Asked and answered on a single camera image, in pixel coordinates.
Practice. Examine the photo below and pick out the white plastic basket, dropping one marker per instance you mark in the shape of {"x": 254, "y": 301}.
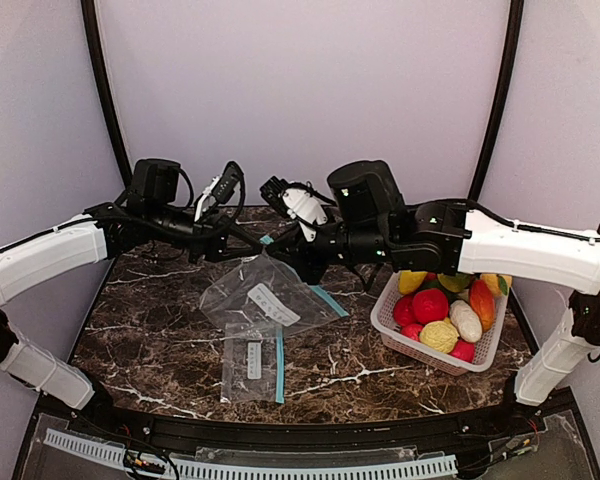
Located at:
{"x": 485, "y": 349}

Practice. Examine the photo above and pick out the yellow toy pear with leaf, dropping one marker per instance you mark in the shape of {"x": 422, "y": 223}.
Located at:
{"x": 498, "y": 284}

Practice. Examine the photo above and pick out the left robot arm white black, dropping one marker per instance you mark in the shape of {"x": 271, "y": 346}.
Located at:
{"x": 144, "y": 213}

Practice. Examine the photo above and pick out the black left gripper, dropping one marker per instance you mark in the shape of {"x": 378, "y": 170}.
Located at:
{"x": 215, "y": 236}

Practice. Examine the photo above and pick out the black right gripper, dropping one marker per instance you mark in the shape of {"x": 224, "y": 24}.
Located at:
{"x": 309, "y": 252}

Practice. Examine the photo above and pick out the black corner frame post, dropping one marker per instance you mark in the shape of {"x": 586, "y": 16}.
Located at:
{"x": 505, "y": 75}
{"x": 103, "y": 88}

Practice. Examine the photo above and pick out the large clear zip bag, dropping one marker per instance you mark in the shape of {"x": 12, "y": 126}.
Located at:
{"x": 264, "y": 293}

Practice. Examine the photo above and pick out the red toy apple large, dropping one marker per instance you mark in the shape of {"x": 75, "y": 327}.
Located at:
{"x": 430, "y": 305}

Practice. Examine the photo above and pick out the white slotted cable duct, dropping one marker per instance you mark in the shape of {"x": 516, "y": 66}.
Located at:
{"x": 226, "y": 464}

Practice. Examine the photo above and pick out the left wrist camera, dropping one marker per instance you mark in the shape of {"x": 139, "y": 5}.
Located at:
{"x": 219, "y": 191}

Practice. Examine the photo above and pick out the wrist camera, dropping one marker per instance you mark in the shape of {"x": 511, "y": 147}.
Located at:
{"x": 219, "y": 191}
{"x": 297, "y": 201}

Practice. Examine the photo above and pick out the small clear zip bag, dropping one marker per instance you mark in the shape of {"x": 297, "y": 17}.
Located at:
{"x": 253, "y": 364}

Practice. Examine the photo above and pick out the black front rail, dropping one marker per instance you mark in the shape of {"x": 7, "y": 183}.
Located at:
{"x": 462, "y": 432}

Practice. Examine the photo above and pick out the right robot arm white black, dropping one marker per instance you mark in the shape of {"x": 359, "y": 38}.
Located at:
{"x": 365, "y": 220}

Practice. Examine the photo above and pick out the black corner frame post left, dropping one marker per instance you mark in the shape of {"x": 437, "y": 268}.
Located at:
{"x": 103, "y": 88}

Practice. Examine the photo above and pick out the red toy fruit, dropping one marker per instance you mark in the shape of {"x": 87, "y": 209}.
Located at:
{"x": 403, "y": 311}
{"x": 463, "y": 351}

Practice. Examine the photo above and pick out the dark green toy pepper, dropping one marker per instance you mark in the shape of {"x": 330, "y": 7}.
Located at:
{"x": 435, "y": 284}

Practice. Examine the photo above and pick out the red toy fruit front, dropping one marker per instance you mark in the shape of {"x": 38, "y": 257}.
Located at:
{"x": 463, "y": 351}

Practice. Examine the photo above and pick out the orange toy carrot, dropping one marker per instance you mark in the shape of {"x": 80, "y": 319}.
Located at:
{"x": 482, "y": 303}

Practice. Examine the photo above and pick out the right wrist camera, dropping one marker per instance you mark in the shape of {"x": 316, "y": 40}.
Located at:
{"x": 297, "y": 201}

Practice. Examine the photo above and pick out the red toy fruit left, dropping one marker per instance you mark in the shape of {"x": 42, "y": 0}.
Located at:
{"x": 403, "y": 311}

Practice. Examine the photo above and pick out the black corner frame post right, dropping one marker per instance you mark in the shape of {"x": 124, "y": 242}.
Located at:
{"x": 505, "y": 75}

